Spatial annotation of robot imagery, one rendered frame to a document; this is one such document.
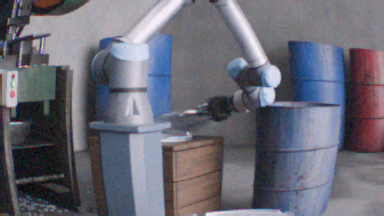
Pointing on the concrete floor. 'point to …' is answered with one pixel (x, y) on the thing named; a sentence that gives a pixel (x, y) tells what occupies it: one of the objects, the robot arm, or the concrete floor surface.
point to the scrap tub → (295, 156)
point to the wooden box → (179, 175)
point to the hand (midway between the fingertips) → (202, 113)
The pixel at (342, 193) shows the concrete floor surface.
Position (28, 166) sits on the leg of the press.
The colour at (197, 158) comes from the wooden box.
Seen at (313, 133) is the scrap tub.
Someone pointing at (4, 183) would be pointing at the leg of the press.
